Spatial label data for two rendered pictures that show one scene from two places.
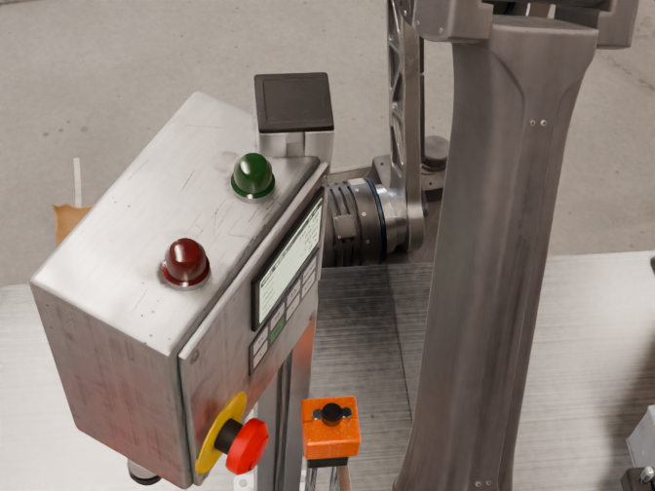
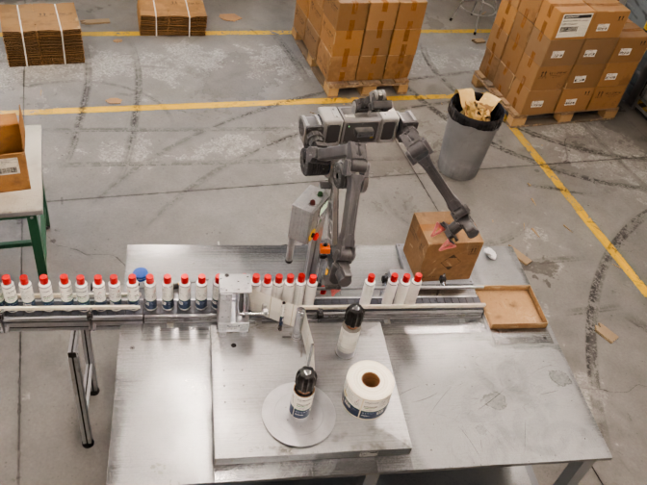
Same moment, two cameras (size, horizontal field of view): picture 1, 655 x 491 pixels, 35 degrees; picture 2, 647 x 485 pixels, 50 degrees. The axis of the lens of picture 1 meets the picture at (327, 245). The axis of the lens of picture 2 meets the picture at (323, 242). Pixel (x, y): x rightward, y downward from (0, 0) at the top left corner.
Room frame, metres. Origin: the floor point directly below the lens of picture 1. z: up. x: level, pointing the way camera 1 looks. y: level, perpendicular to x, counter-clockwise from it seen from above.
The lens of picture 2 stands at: (-1.96, 0.19, 3.36)
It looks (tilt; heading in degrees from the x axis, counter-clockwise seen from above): 43 degrees down; 355
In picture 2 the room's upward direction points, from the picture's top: 11 degrees clockwise
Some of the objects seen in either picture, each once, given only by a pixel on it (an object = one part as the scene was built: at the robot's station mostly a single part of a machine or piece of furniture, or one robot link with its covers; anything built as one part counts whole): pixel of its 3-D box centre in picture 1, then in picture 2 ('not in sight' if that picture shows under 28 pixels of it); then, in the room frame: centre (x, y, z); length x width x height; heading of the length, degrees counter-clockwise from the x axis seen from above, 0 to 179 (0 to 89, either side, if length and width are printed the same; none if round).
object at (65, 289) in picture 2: not in sight; (65, 292); (0.08, 1.09, 0.98); 0.05 x 0.05 x 0.20
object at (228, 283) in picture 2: not in sight; (235, 283); (0.12, 0.36, 1.14); 0.14 x 0.11 x 0.01; 101
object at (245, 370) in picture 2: not in sight; (305, 386); (-0.17, 0.00, 0.86); 0.80 x 0.67 x 0.05; 101
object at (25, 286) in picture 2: not in sight; (27, 293); (0.05, 1.24, 0.98); 0.05 x 0.05 x 0.20
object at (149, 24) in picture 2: not in sight; (170, 13); (4.60, 1.56, 0.11); 0.65 x 0.54 x 0.22; 106
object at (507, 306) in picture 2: not in sight; (510, 306); (0.47, -1.02, 0.85); 0.30 x 0.26 x 0.04; 101
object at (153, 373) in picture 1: (196, 299); (308, 215); (0.35, 0.08, 1.38); 0.17 x 0.10 x 0.19; 156
